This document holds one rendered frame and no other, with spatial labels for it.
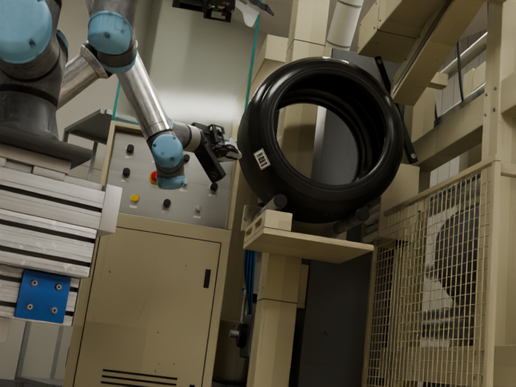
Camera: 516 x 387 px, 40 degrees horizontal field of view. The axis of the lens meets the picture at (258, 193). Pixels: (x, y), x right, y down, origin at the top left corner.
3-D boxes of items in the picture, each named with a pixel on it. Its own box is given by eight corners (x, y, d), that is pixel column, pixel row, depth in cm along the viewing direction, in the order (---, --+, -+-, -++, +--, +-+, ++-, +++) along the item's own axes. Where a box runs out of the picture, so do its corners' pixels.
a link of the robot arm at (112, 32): (130, 66, 132) (140, 14, 134) (128, 41, 121) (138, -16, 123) (88, 59, 131) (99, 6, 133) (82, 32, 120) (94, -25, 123)
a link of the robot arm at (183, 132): (143, 148, 190) (143, 118, 192) (173, 155, 198) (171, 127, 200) (164, 141, 185) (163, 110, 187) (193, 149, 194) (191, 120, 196)
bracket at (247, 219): (240, 231, 258) (243, 206, 260) (343, 248, 264) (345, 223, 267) (242, 229, 255) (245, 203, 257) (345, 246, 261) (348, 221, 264)
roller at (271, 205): (267, 220, 258) (259, 228, 257) (259, 211, 258) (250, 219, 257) (290, 200, 225) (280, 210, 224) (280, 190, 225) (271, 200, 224)
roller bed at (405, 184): (360, 244, 279) (366, 173, 287) (395, 249, 282) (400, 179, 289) (378, 236, 260) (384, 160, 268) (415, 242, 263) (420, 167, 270)
